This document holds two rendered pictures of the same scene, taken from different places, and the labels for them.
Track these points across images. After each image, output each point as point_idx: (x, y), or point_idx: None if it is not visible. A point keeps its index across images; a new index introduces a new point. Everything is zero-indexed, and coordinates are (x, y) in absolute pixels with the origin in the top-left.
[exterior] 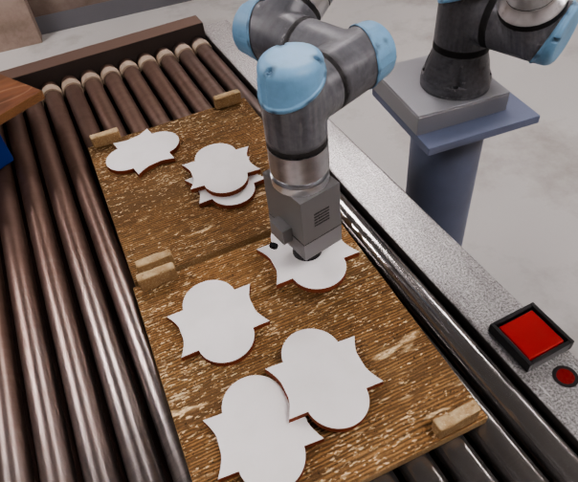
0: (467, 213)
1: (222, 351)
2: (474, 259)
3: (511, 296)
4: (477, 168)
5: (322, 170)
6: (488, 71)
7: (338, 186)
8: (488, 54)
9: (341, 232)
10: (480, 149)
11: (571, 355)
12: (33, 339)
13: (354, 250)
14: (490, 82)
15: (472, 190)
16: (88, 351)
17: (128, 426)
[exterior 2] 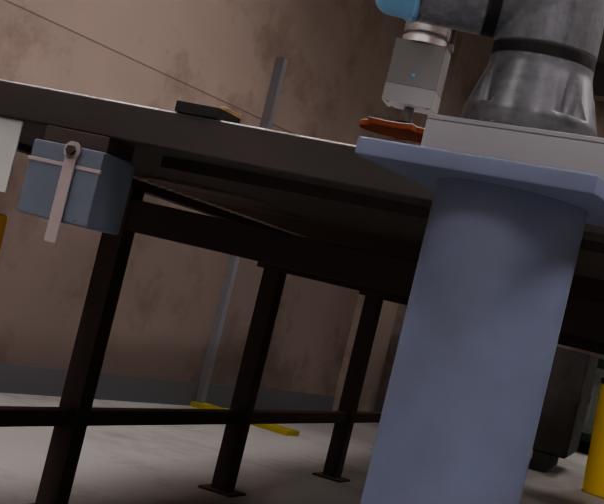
0: (376, 438)
1: None
2: (286, 132)
3: (236, 123)
4: (409, 309)
5: (405, 24)
6: (476, 86)
7: (396, 40)
8: (493, 59)
9: (383, 91)
10: (421, 257)
11: (171, 111)
12: None
13: (372, 117)
14: (465, 108)
15: (393, 369)
16: None
17: None
